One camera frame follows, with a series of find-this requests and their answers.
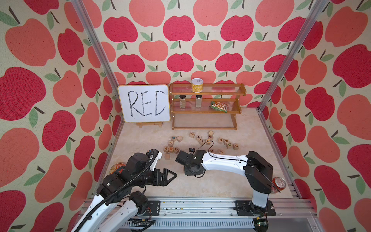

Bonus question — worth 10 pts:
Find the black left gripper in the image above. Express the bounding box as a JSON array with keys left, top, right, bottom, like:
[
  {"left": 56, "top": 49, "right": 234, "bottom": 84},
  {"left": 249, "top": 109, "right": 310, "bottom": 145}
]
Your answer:
[{"left": 133, "top": 167, "right": 178, "bottom": 186}]

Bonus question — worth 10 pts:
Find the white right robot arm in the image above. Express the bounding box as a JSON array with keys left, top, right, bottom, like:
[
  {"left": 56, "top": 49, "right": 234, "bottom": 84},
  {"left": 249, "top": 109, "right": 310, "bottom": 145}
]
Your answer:
[{"left": 175, "top": 150, "right": 273, "bottom": 216}]

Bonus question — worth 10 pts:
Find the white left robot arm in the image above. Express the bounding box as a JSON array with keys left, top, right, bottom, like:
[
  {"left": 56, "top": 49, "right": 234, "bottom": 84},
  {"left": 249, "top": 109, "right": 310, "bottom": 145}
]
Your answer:
[{"left": 72, "top": 149, "right": 177, "bottom": 232}]

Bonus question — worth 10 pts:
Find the whiteboard with RED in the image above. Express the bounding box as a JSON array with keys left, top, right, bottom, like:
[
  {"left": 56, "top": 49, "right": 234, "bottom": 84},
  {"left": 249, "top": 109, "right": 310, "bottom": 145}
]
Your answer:
[{"left": 117, "top": 85, "right": 171, "bottom": 123}]

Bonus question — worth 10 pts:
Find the wooden block pile under gripper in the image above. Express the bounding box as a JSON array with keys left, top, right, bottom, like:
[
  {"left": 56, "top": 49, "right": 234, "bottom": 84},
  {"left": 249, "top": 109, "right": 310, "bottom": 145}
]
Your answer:
[{"left": 168, "top": 147, "right": 180, "bottom": 154}]

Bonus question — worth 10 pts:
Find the round tin left floor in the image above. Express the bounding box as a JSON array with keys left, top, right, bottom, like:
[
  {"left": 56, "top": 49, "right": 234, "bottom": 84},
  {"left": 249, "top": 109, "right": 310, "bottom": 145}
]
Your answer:
[{"left": 109, "top": 162, "right": 126, "bottom": 174}]

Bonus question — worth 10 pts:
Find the wooden whiteboard easel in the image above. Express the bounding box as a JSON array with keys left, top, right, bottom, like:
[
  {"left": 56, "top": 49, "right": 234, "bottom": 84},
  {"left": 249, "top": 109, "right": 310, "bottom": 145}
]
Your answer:
[{"left": 136, "top": 122, "right": 163, "bottom": 128}]

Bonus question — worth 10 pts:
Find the snack packet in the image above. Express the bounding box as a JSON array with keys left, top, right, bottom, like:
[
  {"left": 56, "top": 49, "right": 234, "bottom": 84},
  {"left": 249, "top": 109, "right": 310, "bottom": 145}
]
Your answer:
[{"left": 210, "top": 101, "right": 228, "bottom": 113}]

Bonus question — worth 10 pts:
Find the spice jar right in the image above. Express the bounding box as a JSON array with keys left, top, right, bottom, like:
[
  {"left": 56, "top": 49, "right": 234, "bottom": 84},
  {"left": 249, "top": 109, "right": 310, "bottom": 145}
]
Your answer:
[{"left": 195, "top": 95, "right": 203, "bottom": 108}]

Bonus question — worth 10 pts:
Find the spice jar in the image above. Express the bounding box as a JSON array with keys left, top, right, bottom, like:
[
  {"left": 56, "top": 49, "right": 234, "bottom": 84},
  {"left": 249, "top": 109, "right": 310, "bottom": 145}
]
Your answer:
[
  {"left": 179, "top": 95, "right": 186, "bottom": 109},
  {"left": 195, "top": 95, "right": 203, "bottom": 108}
]

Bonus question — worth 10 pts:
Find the spice jar left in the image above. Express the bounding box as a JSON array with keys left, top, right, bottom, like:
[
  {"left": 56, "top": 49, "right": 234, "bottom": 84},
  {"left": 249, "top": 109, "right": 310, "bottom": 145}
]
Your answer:
[{"left": 179, "top": 95, "right": 186, "bottom": 109}]

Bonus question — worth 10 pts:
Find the wooden two-tier shelf rack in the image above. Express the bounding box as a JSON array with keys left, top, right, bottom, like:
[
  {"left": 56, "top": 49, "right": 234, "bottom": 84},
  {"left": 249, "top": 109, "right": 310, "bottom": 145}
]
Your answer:
[{"left": 169, "top": 83, "right": 246, "bottom": 130}]

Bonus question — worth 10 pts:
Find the yellow tin can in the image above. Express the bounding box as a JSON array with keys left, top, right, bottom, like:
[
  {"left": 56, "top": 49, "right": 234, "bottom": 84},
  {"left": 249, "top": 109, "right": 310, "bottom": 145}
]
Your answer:
[{"left": 191, "top": 78, "right": 204, "bottom": 93}]

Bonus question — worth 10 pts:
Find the red soda can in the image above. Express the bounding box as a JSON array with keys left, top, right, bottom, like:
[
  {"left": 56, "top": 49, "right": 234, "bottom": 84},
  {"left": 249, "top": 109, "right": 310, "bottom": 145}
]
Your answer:
[{"left": 271, "top": 177, "right": 287, "bottom": 193}]

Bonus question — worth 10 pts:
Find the aluminium front rail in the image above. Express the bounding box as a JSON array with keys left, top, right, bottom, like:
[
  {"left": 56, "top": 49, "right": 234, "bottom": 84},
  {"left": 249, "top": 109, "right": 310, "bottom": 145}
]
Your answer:
[{"left": 72, "top": 195, "right": 322, "bottom": 232}]

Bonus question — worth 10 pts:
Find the aluminium corner post left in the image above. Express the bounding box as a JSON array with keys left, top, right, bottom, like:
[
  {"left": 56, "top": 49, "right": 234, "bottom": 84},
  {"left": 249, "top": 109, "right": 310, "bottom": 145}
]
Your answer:
[{"left": 71, "top": 0, "right": 120, "bottom": 93}]

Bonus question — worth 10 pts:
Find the aluminium corner post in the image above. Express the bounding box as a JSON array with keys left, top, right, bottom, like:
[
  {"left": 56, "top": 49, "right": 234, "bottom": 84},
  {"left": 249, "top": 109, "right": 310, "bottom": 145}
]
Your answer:
[
  {"left": 71, "top": 0, "right": 120, "bottom": 93},
  {"left": 257, "top": 0, "right": 329, "bottom": 112}
]

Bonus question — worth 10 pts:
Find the aluminium corner post right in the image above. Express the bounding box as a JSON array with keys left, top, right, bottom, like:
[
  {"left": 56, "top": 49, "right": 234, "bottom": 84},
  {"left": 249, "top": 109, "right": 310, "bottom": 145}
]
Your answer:
[{"left": 257, "top": 0, "right": 329, "bottom": 112}]

